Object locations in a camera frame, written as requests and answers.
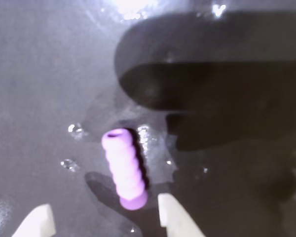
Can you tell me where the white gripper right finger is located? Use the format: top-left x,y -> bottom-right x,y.
157,192 -> 206,237

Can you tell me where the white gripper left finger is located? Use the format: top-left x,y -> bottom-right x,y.
11,203 -> 57,237

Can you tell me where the purple ribbed pen grip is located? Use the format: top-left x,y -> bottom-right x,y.
101,128 -> 149,211

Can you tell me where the black glossy mat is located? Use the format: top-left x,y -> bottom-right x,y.
0,0 -> 296,237

